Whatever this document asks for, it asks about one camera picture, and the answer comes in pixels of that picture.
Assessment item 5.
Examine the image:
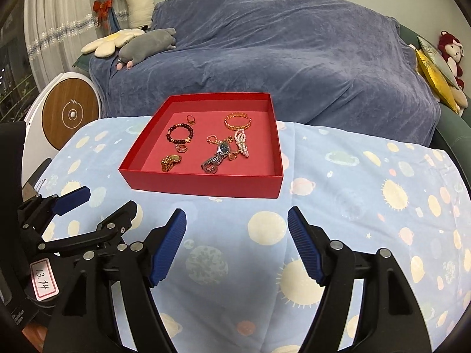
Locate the grey plush toy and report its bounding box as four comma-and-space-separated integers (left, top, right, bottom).
115, 27, 178, 71

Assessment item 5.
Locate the gold wristwatch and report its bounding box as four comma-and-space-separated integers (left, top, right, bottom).
160, 153, 184, 173

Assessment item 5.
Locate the red bow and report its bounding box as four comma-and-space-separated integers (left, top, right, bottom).
92, 0, 114, 29

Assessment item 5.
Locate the dark bead bracelet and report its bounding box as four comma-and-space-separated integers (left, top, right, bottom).
165, 123, 195, 145

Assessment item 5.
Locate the white sheer curtain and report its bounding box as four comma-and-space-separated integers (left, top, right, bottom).
21, 0, 97, 93

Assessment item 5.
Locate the yellow pillow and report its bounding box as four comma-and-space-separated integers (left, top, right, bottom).
414, 48, 462, 116

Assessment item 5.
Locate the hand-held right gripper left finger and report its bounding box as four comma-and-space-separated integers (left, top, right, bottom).
48, 208, 188, 353

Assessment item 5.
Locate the round white wood-faced device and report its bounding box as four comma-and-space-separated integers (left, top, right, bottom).
21, 72, 102, 192

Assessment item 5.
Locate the red monkey plush toy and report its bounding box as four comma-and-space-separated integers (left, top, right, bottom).
437, 30, 469, 108

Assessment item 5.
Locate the gold chain necklace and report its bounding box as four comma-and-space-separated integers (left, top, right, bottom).
205, 134, 236, 151

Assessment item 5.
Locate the flower-shaped pillow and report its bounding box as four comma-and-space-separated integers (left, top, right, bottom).
81, 28, 146, 59

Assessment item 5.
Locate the silver wristwatch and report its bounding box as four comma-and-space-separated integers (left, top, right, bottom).
201, 142, 232, 174

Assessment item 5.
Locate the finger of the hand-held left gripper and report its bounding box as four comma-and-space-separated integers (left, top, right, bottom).
38, 201, 138, 257
16, 186, 92, 253

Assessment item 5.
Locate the red cardboard box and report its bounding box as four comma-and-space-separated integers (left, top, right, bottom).
118, 93, 284, 199

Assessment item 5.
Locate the light blue planet-print blanket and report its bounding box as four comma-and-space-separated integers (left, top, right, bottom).
22, 116, 471, 353

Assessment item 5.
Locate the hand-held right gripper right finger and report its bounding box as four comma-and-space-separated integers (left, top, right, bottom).
287, 207, 429, 353

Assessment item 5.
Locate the cream long plush toy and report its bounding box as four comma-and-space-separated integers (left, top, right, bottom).
115, 0, 155, 30

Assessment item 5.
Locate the green sofa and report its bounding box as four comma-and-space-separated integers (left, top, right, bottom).
399, 24, 471, 156

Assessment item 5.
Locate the pearl bracelet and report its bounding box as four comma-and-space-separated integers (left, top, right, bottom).
233, 129, 251, 158

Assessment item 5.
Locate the gold chain bangle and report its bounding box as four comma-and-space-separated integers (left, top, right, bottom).
224, 112, 253, 130

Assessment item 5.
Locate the grey printed pillow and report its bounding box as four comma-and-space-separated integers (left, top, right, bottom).
417, 36, 462, 90

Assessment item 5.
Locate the blue-grey sofa cover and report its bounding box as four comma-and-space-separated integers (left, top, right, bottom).
88, 0, 442, 148

